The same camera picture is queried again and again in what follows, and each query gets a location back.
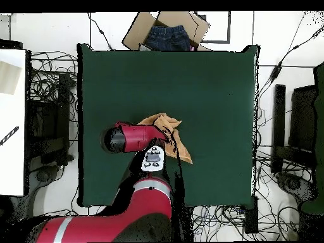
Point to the black striped strip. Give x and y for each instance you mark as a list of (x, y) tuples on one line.
[(9, 135)]

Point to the tan terry towel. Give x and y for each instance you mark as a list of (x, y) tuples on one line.
[(167, 121)]

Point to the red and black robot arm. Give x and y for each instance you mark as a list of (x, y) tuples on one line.
[(136, 138)]

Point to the dark green table cloth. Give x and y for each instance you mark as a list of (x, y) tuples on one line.
[(202, 101)]

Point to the black equipment rack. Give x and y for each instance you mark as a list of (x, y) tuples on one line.
[(48, 121)]

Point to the brown cardboard box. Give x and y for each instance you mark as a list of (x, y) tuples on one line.
[(136, 33)]

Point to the white table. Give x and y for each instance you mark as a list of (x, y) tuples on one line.
[(12, 164)]

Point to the beige block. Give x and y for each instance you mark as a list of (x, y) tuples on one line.
[(8, 77)]

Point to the blue denim jeans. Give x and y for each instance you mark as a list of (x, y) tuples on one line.
[(167, 38)]

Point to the black flat panel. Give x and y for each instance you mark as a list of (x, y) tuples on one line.
[(302, 119)]

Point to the small black box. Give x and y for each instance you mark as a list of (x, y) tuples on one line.
[(251, 215)]

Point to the black upright bar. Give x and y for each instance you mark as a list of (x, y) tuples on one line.
[(278, 126)]

